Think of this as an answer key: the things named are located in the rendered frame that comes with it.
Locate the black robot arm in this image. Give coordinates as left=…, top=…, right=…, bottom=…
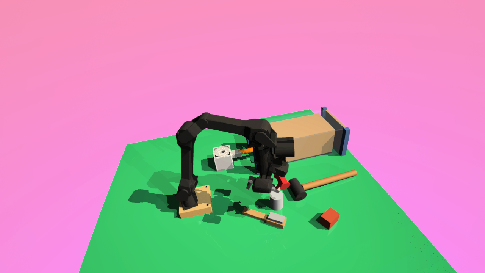
left=175, top=112, right=295, bottom=211

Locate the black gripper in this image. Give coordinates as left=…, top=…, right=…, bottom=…
left=252, top=152, right=277, bottom=193

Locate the black mallet with orange handle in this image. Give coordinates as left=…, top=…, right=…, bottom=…
left=289, top=169, right=357, bottom=201

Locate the white cylinder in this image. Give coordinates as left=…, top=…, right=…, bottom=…
left=270, top=191, right=283, bottom=211

